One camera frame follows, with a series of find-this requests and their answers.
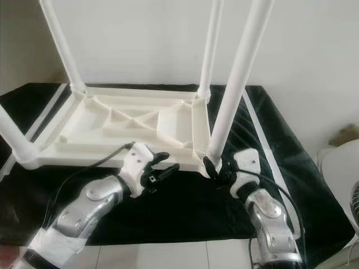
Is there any white plastic table leg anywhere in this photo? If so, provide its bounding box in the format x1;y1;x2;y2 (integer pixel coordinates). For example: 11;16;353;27
198;0;225;101
205;0;275;163
39;0;88;95
0;109;43;169

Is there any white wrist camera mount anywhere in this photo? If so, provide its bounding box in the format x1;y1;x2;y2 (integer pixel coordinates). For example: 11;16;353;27
230;149;261;197
118;143;155;197

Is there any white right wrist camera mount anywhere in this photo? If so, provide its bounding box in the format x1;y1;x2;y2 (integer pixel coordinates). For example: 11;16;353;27
230;149;261;197

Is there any pink table cover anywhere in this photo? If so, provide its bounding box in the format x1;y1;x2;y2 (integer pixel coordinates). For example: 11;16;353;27
0;244;17;269

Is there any white plastic table top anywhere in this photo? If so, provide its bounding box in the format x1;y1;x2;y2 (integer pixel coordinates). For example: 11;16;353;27
17;84;217;171

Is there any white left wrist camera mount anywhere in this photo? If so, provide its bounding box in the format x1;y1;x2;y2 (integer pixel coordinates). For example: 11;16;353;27
118;143;155;197

